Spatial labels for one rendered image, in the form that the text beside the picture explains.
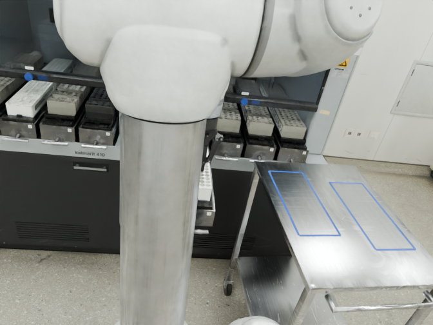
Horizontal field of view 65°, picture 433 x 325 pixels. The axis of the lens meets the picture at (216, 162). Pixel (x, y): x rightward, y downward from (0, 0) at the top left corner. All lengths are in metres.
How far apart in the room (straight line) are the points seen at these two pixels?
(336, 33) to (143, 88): 0.19
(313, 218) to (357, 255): 0.18
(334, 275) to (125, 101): 0.81
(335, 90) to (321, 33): 1.26
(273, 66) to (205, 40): 0.08
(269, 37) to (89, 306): 1.65
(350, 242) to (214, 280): 0.99
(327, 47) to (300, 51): 0.03
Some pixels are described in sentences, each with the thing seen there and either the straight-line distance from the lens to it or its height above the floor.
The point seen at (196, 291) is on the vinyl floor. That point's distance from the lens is 1.90.
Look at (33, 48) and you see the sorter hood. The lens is 1.53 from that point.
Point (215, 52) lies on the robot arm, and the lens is 0.34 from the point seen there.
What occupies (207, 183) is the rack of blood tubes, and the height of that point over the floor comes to 0.86.
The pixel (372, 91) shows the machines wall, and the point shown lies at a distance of 3.04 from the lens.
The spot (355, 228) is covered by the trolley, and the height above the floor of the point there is 0.82.
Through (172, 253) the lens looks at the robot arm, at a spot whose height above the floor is 1.19.
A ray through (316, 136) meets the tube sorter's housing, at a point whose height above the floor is 0.84.
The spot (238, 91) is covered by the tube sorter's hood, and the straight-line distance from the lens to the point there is 1.48.
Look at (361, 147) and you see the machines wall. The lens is 3.26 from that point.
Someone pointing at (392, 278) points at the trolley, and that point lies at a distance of 1.12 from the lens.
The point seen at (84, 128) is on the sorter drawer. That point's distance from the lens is 1.51.
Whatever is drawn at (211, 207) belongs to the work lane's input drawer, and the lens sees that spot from 1.11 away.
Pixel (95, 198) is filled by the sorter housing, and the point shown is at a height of 0.44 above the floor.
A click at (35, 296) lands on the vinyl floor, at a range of 1.94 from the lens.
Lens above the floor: 1.53
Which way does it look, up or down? 33 degrees down
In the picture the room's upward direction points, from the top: 10 degrees clockwise
